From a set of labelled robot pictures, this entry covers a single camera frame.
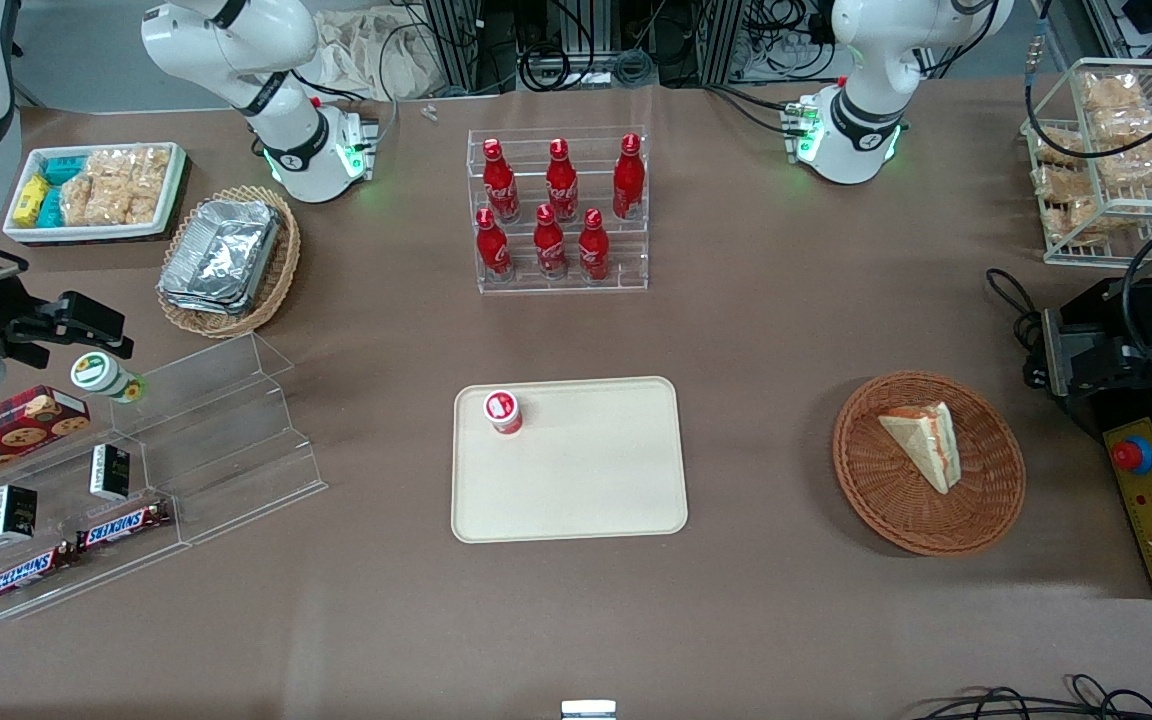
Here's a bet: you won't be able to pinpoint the triangle sandwich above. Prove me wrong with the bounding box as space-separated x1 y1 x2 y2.
878 401 964 496

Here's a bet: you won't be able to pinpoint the oval wicker basket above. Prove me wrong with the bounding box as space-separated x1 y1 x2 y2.
155 184 303 340

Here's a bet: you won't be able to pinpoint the round brown wicker basket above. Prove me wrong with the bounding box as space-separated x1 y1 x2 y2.
832 370 1028 558

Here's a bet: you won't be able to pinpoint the beige plastic tray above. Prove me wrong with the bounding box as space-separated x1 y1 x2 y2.
450 375 690 545

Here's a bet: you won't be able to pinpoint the green-lidded white bottle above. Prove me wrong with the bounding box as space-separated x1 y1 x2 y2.
70 351 148 406

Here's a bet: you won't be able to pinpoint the red cookie box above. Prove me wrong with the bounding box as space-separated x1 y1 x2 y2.
0 384 93 499

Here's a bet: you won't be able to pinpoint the yellow snack box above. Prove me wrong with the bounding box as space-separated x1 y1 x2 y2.
13 174 53 228

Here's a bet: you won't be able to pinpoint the rice cracker bag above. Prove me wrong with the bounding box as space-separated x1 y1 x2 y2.
1096 140 1152 188
59 150 127 228
1078 71 1145 113
1030 164 1099 207
1090 105 1152 147
1040 199 1109 247
119 146 173 226
1030 127 1089 167

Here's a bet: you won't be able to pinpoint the small black box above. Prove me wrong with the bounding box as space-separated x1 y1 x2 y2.
88 443 133 503
0 483 40 544

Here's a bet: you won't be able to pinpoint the black box with yellow panel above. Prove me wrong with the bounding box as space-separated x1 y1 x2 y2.
1040 277 1152 600

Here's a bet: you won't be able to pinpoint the white rectangular snack bin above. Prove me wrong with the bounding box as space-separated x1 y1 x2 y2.
2 142 188 245

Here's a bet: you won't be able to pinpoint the stacked aluminium foil trays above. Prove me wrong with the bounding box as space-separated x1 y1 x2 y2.
157 199 283 317

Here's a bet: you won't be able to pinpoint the snickers bar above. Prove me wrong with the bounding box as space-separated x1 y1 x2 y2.
75 499 175 554
0 542 79 607

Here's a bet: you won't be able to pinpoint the clear acrylic step shelf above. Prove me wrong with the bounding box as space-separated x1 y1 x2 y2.
0 331 330 622

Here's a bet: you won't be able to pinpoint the beige crumpled cloth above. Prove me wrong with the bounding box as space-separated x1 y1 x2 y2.
308 9 439 102

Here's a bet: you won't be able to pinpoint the red cola bottle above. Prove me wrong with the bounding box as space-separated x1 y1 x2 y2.
475 207 514 282
577 208 612 283
481 138 522 224
533 204 570 280
545 138 580 224
612 133 647 222

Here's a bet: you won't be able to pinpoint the red-lidded white yoghurt cup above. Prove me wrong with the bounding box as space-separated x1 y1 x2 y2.
482 389 525 438

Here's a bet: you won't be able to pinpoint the clear acrylic bottle rack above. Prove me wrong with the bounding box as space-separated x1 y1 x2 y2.
465 126 650 295

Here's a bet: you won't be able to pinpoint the aluminium frame profile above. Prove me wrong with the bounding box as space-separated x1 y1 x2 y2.
698 0 749 85
424 0 483 96

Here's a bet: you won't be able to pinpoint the coiled black cable bundle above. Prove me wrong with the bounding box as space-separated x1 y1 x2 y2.
520 40 659 89

